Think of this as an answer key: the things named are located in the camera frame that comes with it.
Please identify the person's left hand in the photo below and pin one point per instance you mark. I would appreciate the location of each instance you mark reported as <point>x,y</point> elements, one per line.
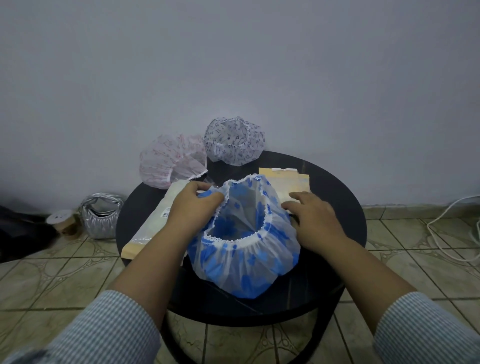
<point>191,213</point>

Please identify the person's right hand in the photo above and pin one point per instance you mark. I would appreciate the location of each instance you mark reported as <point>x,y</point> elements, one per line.
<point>318,225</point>

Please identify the cream packet with barcode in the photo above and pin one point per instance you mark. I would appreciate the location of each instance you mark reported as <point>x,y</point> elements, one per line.
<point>150,228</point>

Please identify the stack of yellow small pouches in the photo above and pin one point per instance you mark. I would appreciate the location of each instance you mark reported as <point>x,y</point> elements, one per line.
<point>288,182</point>

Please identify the pink print shower cap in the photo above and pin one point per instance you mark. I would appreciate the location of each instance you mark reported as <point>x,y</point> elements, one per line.
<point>168,161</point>

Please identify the person's right forearm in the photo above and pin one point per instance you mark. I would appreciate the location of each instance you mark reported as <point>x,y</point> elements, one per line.
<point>375,285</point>

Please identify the person's left forearm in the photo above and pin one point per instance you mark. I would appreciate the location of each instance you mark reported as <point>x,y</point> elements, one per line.
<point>142,285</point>

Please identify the black round side table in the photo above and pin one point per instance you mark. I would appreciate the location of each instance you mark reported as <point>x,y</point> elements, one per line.
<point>330,187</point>

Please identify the silver quilted handbag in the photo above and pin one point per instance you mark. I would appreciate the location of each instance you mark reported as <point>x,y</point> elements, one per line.
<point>99,221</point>

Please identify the ribbon spool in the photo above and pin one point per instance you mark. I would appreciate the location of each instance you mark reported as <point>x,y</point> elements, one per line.
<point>62,223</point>

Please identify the black bag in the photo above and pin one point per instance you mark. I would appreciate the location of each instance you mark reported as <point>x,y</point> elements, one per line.
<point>20,236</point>

